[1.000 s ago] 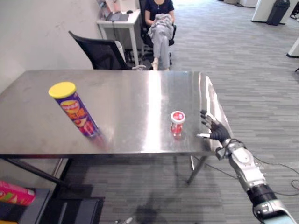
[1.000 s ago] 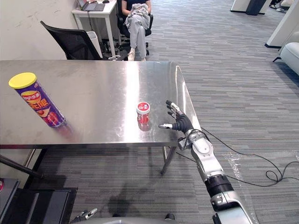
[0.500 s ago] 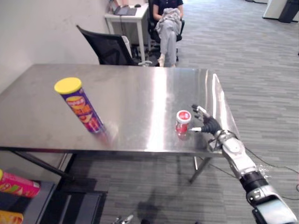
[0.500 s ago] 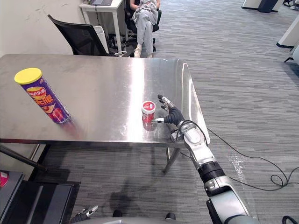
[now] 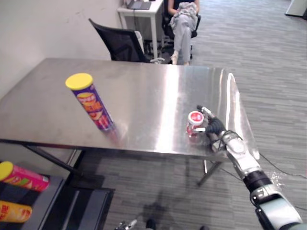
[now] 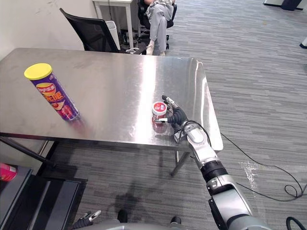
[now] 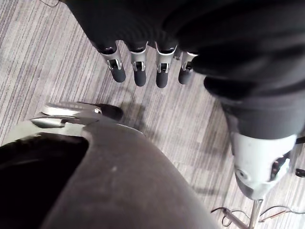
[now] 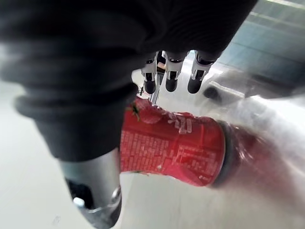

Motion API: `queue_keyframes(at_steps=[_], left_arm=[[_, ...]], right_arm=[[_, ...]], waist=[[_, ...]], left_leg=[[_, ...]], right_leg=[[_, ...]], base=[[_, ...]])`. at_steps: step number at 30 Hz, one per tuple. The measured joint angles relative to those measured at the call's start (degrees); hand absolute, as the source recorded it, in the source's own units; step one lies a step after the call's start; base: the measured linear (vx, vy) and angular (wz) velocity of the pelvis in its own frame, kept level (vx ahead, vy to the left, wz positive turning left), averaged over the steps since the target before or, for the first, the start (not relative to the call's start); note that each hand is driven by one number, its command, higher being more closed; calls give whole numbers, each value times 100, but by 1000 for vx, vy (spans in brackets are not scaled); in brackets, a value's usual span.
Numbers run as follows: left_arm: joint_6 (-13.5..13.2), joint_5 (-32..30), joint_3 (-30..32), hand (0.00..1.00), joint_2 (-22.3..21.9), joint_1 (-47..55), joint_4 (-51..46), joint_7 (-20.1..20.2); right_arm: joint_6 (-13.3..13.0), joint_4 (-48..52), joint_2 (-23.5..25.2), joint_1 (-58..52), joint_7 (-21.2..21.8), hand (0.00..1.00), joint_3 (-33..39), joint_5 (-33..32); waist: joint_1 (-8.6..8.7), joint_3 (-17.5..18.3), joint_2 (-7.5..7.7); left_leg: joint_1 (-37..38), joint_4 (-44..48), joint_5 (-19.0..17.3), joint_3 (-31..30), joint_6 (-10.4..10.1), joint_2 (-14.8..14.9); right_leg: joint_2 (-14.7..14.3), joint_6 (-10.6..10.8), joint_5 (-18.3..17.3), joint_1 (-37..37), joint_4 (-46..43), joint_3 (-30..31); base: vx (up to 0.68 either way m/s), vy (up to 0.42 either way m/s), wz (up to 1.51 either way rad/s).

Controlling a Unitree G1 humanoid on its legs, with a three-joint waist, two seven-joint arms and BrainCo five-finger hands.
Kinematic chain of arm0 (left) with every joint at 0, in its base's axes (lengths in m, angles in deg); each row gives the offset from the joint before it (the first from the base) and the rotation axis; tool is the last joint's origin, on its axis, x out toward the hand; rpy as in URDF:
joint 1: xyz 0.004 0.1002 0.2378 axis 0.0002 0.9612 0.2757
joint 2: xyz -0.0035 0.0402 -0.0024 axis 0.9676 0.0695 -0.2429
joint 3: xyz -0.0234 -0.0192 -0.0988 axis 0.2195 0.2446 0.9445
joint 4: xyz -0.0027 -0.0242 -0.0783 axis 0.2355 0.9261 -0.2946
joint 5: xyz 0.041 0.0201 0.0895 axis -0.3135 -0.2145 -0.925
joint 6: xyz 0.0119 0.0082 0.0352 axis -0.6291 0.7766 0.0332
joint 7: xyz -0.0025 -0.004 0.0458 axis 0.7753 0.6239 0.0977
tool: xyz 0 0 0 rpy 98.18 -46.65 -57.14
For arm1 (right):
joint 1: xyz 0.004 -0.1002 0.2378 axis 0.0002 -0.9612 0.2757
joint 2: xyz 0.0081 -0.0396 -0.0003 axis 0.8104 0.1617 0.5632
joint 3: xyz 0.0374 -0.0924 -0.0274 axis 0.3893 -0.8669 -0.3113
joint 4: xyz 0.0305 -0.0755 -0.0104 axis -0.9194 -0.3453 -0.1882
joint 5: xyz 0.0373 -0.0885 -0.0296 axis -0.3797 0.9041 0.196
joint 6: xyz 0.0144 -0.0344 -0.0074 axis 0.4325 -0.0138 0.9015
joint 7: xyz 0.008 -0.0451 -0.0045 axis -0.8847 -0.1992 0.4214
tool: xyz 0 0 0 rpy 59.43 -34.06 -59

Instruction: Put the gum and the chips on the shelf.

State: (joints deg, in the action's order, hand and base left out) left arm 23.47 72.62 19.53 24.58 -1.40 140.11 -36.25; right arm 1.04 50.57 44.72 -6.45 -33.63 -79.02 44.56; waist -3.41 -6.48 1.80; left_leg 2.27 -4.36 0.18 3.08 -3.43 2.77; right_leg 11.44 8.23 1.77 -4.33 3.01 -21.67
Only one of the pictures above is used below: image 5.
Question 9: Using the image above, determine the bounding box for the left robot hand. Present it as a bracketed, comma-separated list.
[114, 219, 138, 230]

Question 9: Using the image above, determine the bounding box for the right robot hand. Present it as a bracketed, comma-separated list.
[196, 104, 227, 139]

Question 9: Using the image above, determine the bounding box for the red gum jar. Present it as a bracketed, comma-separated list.
[186, 111, 205, 139]

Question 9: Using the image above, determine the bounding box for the dark metal shelf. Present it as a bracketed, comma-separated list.
[0, 175, 116, 230]

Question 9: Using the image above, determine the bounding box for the orange chips can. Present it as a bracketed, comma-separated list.
[0, 200, 33, 223]

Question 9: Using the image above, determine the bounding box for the pink chips can yellow lid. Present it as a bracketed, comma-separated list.
[0, 161, 50, 192]

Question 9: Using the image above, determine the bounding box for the purple chips can yellow lid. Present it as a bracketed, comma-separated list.
[65, 72, 114, 131]

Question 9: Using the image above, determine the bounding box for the stainless steel table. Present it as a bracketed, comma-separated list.
[0, 57, 260, 187]

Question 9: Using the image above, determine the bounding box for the black rolling office chair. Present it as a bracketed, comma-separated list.
[161, 0, 201, 60]

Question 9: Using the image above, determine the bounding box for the person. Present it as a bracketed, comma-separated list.
[167, 0, 200, 66]

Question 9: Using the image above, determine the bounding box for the black mesh office chair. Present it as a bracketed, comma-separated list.
[88, 18, 165, 64]

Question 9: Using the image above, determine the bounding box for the white desk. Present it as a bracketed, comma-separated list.
[117, 0, 164, 59]

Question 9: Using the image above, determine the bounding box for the laptop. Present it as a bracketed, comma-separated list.
[126, 0, 153, 11]

